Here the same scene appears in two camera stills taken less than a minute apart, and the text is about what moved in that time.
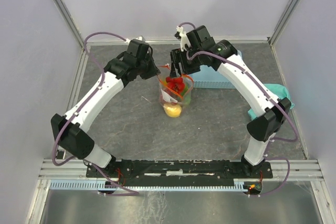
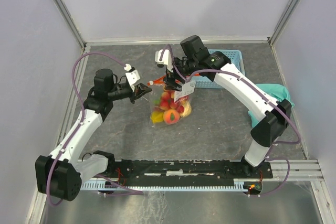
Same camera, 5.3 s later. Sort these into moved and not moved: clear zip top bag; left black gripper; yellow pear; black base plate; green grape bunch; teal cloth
Moved: clear zip top bag; left black gripper; green grape bunch; yellow pear
Not moved: black base plate; teal cloth
